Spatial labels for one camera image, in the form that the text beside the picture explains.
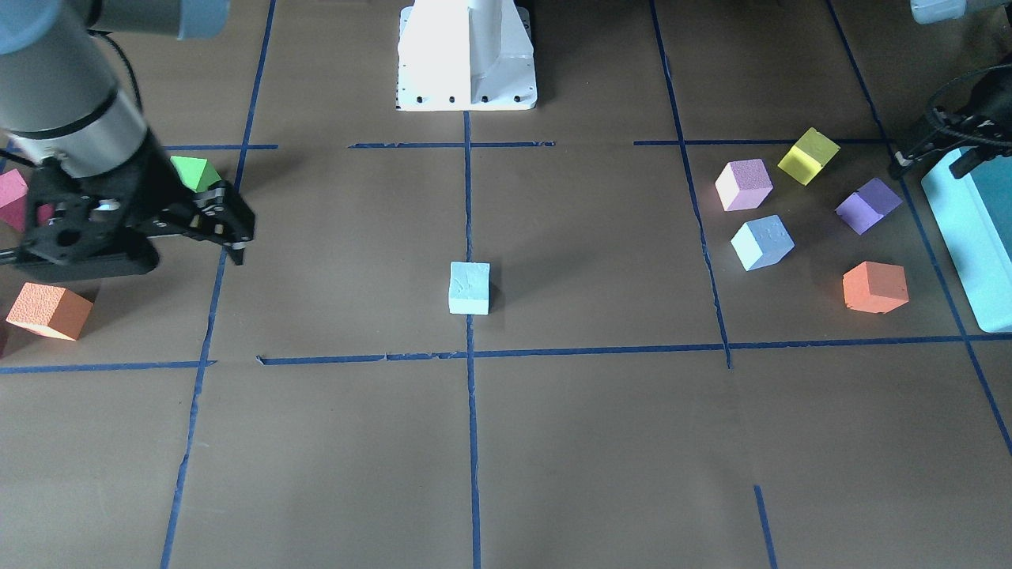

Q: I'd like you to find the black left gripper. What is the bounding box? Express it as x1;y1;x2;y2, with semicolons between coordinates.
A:
889;65;1011;179

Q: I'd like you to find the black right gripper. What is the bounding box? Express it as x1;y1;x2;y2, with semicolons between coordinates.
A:
2;133;256;285

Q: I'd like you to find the light blue block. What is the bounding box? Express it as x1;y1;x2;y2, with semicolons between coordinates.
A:
447;262;491;315
731;215;795;271

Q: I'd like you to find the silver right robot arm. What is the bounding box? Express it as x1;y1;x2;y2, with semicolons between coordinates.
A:
1;1;256;285

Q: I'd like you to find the green foam block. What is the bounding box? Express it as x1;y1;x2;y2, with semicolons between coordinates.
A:
170;155;221;192

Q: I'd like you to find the teal plastic bin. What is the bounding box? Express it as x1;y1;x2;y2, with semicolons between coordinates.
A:
921;148;1011;333

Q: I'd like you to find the yellow foam block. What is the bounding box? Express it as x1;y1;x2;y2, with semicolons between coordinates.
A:
777;127;841;187

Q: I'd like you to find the orange block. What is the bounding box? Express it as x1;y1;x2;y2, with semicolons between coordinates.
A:
5;282;93;341
842;262;910;314

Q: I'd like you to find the crimson block near purple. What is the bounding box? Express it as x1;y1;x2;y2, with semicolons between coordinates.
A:
1;170;55;235

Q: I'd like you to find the pink foam block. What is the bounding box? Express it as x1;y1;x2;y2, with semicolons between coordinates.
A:
715;158;774;212

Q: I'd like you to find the brown paper table cover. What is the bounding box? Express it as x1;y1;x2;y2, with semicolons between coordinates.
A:
2;1;1010;568

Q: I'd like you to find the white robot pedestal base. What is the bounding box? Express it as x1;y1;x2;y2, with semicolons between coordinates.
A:
395;1;538;112

